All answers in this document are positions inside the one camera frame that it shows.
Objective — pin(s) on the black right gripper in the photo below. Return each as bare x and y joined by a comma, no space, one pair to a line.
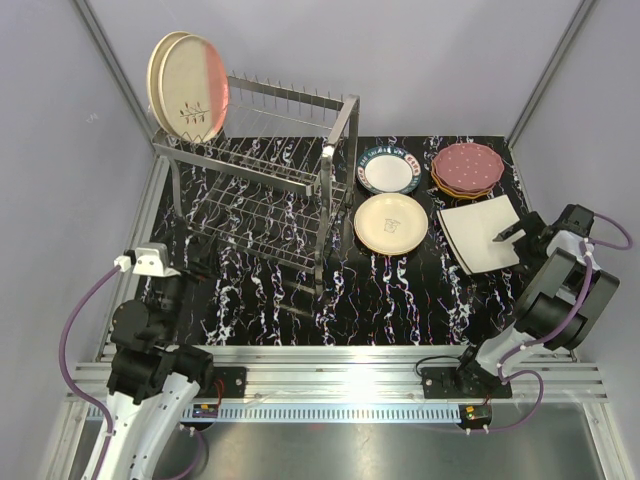
532,224

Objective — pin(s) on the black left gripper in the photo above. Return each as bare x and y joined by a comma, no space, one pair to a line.
206,258

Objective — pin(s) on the cream square plate black rim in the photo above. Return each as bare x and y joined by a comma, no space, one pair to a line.
473,247

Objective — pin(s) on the pink dotted plate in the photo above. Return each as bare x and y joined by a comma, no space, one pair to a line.
437,180
468,167

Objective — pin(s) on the pink dotted plate front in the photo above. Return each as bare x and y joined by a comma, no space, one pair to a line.
437,180

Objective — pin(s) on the orange dotted plate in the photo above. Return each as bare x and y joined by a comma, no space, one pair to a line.
458,195

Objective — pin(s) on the white round plate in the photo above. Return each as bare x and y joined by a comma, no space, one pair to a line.
391,224

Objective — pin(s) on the white plate teal rim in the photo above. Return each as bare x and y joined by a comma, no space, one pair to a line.
388,169

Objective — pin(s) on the cream pink round plate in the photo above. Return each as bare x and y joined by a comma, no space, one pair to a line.
193,89

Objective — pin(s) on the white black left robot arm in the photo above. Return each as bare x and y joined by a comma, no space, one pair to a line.
151,379

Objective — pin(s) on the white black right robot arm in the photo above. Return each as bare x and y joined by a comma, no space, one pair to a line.
566,294

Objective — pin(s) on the stainless steel dish rack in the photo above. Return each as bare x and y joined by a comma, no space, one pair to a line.
275,178

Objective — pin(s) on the cream round plate rear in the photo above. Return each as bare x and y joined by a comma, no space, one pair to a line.
153,75

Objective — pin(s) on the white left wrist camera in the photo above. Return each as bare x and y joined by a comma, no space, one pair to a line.
149,259

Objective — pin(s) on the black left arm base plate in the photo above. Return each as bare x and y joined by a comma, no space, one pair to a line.
229,381

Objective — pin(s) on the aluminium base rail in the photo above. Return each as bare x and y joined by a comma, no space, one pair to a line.
378,374

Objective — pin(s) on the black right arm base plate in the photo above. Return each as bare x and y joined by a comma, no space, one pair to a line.
455,383

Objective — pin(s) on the slotted cable duct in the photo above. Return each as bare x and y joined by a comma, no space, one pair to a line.
324,413

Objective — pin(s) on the aluminium frame post right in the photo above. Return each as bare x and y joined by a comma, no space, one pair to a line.
574,27

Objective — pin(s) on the aluminium frame post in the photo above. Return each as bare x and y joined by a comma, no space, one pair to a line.
99,38
574,27

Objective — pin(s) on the aluminium frame post left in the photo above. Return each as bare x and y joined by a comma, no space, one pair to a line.
99,38

